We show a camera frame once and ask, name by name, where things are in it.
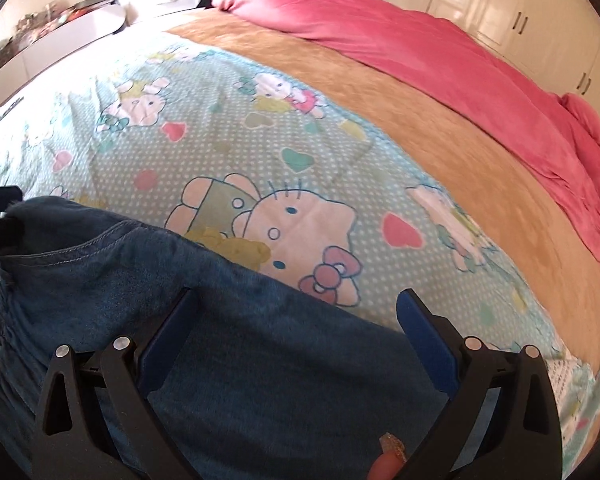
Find white curved tv stand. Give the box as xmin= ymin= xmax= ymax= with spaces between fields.
xmin=0 ymin=4 xmax=126 ymax=106

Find tan plush blanket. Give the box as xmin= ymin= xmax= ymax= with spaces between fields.
xmin=172 ymin=10 xmax=600 ymax=370

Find right hand with painted nails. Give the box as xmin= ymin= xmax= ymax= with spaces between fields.
xmin=366 ymin=432 xmax=407 ymax=480

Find blue denim pants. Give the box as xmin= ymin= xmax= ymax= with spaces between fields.
xmin=0 ymin=196 xmax=445 ymax=479

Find pink duvet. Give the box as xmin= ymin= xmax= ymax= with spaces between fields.
xmin=212 ymin=0 xmax=600 ymax=262

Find Hello Kitty bed sheet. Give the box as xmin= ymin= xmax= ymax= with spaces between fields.
xmin=0 ymin=34 xmax=600 ymax=479

